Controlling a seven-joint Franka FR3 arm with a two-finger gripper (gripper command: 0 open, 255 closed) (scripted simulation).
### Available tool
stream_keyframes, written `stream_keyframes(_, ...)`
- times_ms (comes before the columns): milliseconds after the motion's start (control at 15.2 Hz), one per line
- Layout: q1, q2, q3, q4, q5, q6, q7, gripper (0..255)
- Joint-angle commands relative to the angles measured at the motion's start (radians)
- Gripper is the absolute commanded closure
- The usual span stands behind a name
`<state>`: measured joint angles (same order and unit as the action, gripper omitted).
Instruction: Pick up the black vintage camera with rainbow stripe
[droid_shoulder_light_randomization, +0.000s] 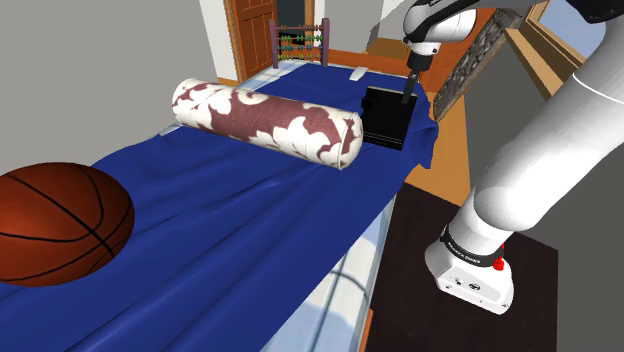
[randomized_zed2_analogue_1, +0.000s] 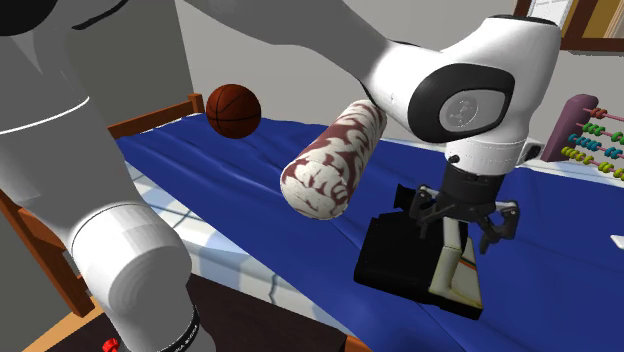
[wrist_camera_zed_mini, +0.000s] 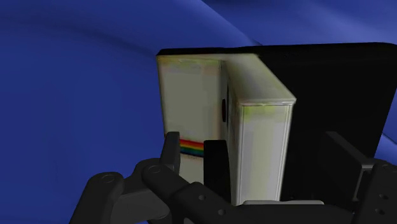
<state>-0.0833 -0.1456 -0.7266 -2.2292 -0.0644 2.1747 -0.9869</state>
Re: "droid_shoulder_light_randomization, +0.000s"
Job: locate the abacus with purple posts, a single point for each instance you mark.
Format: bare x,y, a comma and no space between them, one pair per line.
298,44

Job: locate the brown wooden door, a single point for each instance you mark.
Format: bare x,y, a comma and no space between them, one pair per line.
253,34

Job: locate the orange basketball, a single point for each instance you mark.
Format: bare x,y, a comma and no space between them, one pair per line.
53,224

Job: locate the black flat box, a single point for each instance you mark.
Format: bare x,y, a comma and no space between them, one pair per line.
387,122

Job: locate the blue bedspread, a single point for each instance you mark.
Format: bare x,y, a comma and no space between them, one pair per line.
219,219

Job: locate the window with wooden frame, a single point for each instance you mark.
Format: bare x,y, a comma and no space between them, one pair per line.
560,29

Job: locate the maroon white floral bolster pillow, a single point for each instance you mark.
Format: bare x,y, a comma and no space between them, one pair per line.
273,117

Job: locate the dark robot stand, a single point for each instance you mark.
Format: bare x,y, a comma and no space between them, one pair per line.
429,322

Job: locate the grey patterned wall picture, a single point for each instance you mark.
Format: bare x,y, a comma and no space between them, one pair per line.
468,68

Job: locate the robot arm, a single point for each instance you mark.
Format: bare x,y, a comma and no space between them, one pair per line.
536,146

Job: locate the small white flat object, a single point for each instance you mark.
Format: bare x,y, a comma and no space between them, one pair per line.
358,73

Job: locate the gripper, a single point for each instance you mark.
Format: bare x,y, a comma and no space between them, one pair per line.
418,63

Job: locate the bed with pale mattress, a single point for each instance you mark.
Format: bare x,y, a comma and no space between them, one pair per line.
341,282

